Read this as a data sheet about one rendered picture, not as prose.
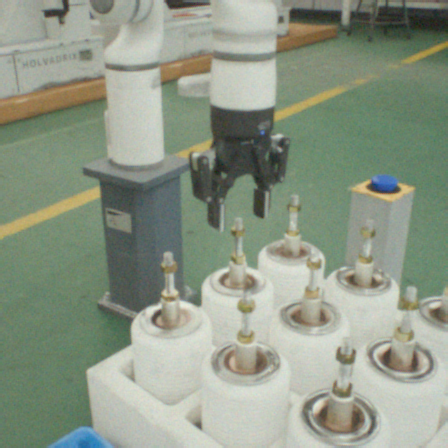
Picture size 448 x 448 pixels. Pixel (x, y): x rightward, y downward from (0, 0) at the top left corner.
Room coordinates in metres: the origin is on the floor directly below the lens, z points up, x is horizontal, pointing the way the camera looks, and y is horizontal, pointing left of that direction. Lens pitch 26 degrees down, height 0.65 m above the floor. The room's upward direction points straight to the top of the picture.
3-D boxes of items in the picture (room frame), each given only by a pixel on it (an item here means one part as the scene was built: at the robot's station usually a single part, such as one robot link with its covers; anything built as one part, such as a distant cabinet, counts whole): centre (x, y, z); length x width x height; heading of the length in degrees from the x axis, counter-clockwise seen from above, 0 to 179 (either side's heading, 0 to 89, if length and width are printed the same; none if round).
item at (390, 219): (0.86, -0.25, 0.16); 0.07 x 0.07 x 0.31; 47
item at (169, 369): (0.59, 0.06, 0.16); 0.10 x 0.10 x 0.18
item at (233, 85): (0.69, -0.01, 0.52); 0.11 x 0.09 x 0.06; 37
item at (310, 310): (0.60, -0.10, 0.26); 0.02 x 0.02 x 0.03
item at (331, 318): (0.60, -0.10, 0.25); 0.08 x 0.08 x 0.01
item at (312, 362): (0.60, -0.10, 0.16); 0.10 x 0.10 x 0.18
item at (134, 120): (1.02, 0.16, 0.39); 0.09 x 0.09 x 0.17; 55
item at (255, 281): (0.68, -0.02, 0.25); 0.08 x 0.08 x 0.01
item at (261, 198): (0.70, -0.05, 0.36); 0.02 x 0.01 x 0.04; 37
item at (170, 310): (0.59, 0.06, 0.26); 0.02 x 0.02 x 0.03
